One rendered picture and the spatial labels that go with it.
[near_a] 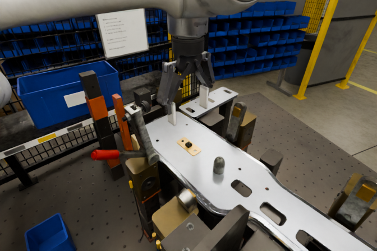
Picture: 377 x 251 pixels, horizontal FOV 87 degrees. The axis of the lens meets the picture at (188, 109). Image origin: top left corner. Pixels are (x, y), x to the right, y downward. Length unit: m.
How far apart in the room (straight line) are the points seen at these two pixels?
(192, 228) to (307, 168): 0.84
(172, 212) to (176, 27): 0.37
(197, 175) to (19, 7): 0.49
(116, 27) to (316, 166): 1.12
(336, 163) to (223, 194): 0.79
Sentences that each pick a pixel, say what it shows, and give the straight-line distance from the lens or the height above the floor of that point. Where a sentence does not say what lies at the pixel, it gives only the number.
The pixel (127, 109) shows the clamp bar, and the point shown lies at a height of 1.21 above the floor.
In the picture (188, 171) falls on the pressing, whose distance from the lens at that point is 0.58.
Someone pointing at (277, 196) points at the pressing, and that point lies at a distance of 0.57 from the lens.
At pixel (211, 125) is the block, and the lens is 0.76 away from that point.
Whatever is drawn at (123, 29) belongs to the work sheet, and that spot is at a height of 1.26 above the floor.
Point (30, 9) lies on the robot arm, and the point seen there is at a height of 1.41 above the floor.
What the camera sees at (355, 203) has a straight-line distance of 0.60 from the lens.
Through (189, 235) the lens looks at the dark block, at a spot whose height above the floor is 1.12.
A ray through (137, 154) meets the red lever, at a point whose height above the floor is 1.09.
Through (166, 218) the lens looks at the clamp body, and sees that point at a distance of 0.43.
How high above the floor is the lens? 1.45
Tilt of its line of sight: 33 degrees down
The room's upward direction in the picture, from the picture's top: straight up
